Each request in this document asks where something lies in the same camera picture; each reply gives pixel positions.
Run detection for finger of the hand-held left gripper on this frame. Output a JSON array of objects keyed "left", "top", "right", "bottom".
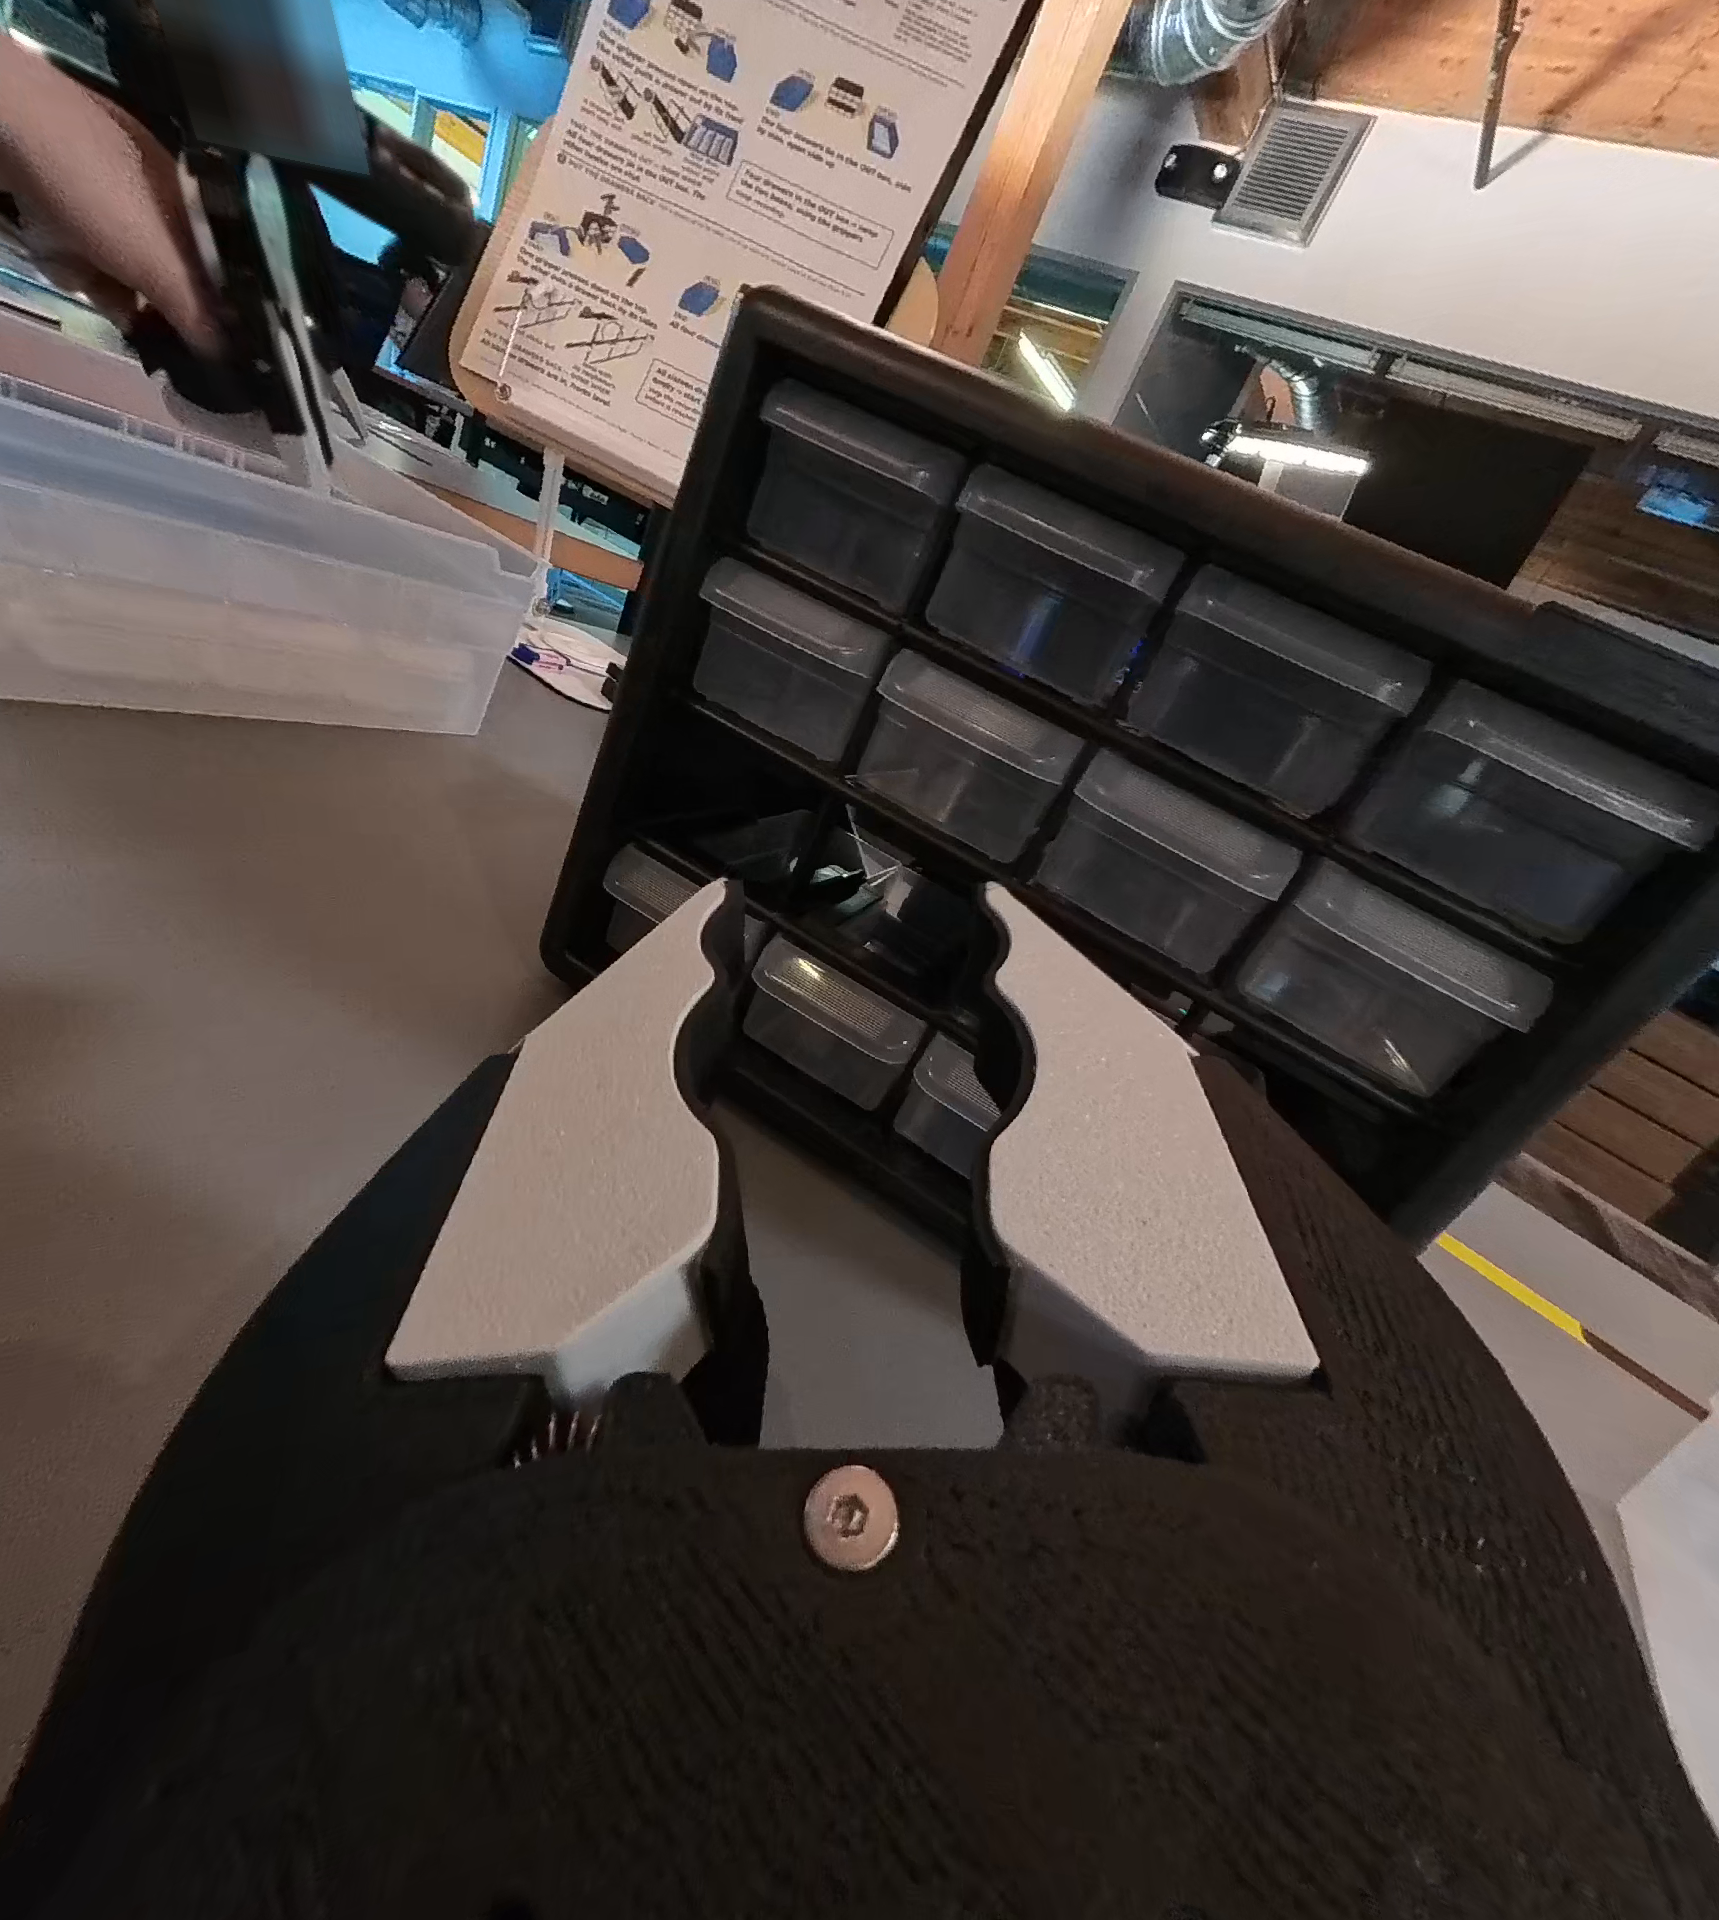
[{"left": 248, "top": 155, "right": 340, "bottom": 489}]

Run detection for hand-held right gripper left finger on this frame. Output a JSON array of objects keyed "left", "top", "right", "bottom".
[{"left": 384, "top": 878, "right": 774, "bottom": 1450}]

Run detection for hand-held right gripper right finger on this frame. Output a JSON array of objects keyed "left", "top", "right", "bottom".
[{"left": 968, "top": 882, "right": 1324, "bottom": 1450}]

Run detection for large clear plastic bin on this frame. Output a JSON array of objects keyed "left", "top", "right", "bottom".
[{"left": 0, "top": 245, "right": 538, "bottom": 737}]

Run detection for rows of clear cabinet drawers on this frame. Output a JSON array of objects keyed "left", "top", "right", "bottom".
[{"left": 602, "top": 378, "right": 1719, "bottom": 1179}]

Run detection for black drawer cabinet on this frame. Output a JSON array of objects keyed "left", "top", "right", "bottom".
[{"left": 542, "top": 283, "right": 1719, "bottom": 1249}]

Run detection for person's left hand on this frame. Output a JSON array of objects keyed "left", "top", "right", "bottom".
[{"left": 0, "top": 25, "right": 226, "bottom": 358}]

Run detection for white flat pad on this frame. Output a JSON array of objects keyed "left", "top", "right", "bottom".
[{"left": 506, "top": 625, "right": 624, "bottom": 710}]

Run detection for instruction sheet board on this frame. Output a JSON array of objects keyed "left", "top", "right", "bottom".
[{"left": 452, "top": 0, "right": 1048, "bottom": 500}]

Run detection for wooden support post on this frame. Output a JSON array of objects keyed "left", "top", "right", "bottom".
[{"left": 932, "top": 0, "right": 1140, "bottom": 365}]

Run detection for silver ventilation duct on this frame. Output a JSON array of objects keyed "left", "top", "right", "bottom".
[{"left": 1136, "top": 0, "right": 1258, "bottom": 83}]

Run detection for white wall vent grille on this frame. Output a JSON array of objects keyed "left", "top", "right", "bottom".
[{"left": 1216, "top": 95, "right": 1378, "bottom": 245}]

